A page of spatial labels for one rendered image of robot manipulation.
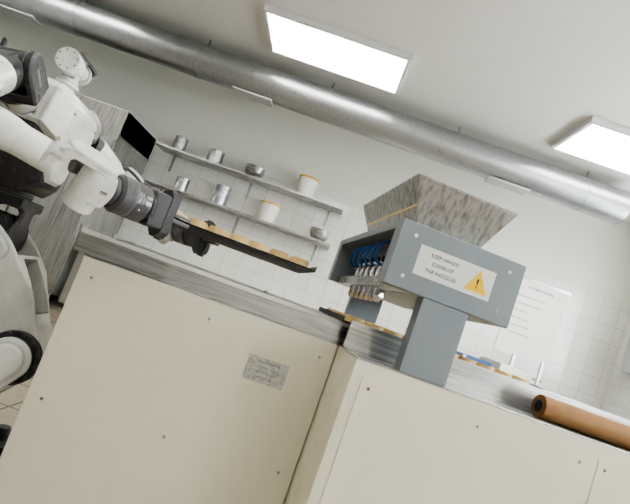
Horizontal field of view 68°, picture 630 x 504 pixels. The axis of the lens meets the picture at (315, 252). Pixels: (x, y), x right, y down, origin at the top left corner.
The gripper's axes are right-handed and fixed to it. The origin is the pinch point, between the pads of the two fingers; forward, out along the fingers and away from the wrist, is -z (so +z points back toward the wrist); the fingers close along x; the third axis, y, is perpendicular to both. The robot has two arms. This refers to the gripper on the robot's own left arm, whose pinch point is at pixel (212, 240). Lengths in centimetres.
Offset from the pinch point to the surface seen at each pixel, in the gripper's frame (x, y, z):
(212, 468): -56, -9, -43
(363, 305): -3, 51, -33
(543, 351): 26, 476, -20
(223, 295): -14.0, -17.5, -33.0
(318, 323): -13, 1, -51
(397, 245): 11, -7, -71
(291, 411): -36, 1, -53
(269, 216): 62, 260, 237
